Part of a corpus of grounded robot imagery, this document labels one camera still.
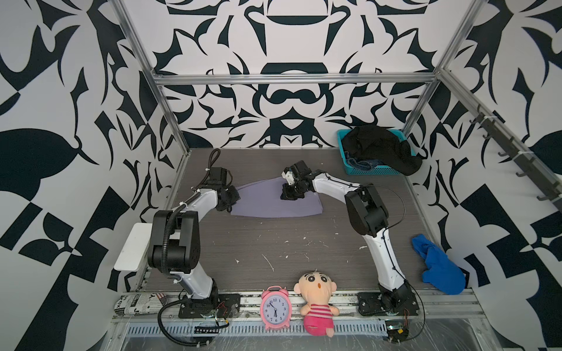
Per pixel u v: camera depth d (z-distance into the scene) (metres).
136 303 0.72
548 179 0.53
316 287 0.70
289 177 0.96
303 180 0.82
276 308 0.72
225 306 0.73
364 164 0.99
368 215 0.60
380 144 1.11
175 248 0.47
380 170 0.96
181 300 0.62
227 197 0.85
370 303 0.74
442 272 0.78
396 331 0.71
